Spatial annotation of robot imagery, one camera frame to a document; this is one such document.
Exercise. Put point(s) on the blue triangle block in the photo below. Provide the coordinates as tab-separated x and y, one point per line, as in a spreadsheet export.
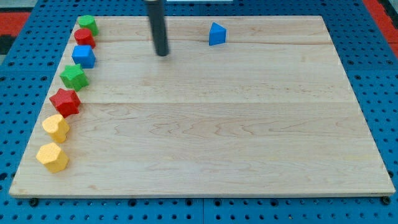
217	34

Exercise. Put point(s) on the light wooden board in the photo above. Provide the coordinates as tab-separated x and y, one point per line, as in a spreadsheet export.
270	113

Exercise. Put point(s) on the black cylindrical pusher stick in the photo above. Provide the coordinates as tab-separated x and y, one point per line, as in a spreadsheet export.
155	12

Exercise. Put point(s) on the blue cube block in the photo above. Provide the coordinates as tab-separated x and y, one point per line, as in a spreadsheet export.
84	55

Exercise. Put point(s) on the green star block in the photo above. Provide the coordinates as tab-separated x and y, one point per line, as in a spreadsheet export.
74	77

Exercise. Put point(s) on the red star block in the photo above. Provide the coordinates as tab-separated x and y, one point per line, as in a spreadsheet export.
66	102

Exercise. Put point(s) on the red cylinder block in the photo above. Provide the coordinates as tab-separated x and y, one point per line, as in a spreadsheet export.
84	36

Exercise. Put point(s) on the yellow heart block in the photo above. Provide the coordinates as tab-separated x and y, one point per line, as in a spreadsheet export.
56	127

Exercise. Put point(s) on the green cylinder block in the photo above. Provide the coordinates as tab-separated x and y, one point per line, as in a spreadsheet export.
88	21

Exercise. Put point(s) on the yellow hexagon block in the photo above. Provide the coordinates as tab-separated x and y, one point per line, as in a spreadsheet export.
52	157

